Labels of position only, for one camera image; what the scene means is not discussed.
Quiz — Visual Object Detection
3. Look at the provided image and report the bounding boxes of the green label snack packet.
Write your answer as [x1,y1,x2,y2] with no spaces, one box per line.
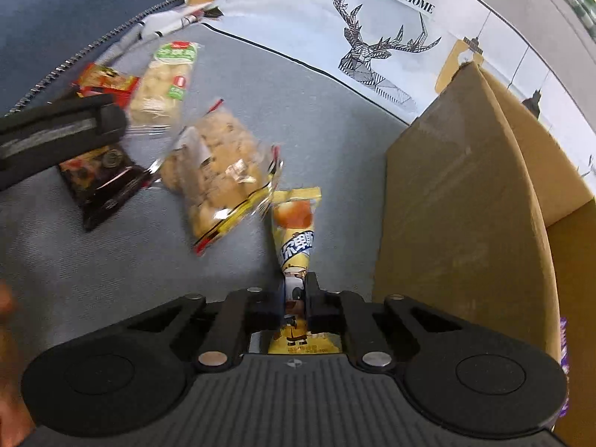
[126,39,206,131]

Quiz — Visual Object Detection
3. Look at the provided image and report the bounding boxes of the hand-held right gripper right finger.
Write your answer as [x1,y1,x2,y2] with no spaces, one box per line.
[305,271,462,374]

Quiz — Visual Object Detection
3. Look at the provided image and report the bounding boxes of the brown cardboard box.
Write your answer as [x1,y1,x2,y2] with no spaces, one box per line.
[372,60,596,434]

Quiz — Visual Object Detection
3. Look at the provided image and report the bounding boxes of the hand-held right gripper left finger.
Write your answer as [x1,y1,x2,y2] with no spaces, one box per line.
[126,288,286,374]

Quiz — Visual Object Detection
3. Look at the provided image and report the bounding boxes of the clear biscuit packet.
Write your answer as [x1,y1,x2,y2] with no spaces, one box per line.
[149,98,285,257]

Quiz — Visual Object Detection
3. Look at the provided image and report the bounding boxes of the yellow snack packet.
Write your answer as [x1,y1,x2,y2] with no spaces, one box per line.
[267,186,343,355]

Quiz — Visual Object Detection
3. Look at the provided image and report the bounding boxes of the dark snack packet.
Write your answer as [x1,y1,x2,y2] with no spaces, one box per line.
[56,144,154,234]

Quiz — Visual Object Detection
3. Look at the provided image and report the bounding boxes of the blue quilt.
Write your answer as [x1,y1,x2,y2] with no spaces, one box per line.
[0,0,206,117]

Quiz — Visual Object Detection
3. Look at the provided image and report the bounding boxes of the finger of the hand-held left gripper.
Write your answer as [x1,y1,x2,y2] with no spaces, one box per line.
[0,94,130,191]

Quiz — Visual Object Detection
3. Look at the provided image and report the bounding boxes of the red snack packet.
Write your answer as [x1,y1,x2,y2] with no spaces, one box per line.
[70,63,140,108]

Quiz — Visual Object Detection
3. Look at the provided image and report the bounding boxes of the person's left forearm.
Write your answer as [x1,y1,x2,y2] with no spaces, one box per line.
[0,279,35,445]

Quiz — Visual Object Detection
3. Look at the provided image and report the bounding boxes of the pile of mixed snacks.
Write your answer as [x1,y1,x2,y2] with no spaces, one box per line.
[559,317,571,420]

